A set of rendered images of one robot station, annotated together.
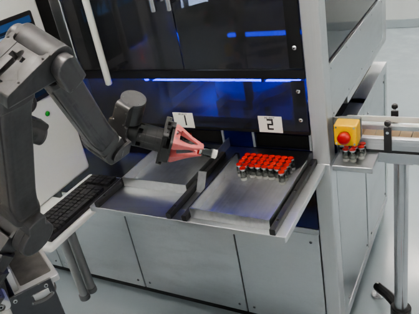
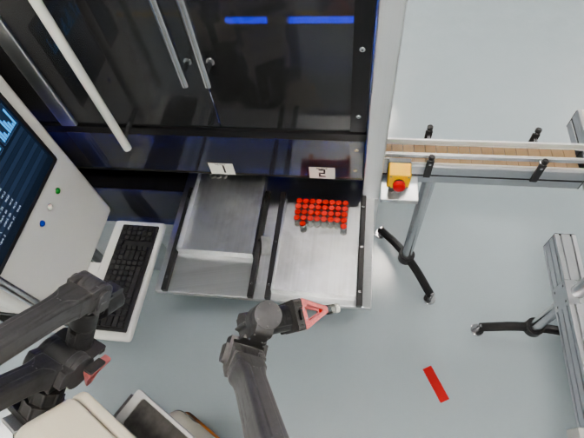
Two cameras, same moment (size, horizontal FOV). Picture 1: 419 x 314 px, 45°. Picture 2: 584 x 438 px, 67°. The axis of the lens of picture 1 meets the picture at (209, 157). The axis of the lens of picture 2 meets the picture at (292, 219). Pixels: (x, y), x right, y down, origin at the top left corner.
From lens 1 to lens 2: 89 cm
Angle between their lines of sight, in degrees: 33
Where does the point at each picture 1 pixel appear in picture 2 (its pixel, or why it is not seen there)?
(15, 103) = not seen: outside the picture
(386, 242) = not seen: hidden behind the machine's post
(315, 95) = (374, 153)
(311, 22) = (383, 96)
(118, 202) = (184, 280)
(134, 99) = (269, 316)
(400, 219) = (421, 210)
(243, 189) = (308, 244)
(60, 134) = (76, 202)
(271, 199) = (341, 257)
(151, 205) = (222, 280)
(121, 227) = not seen: hidden behind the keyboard
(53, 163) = (80, 234)
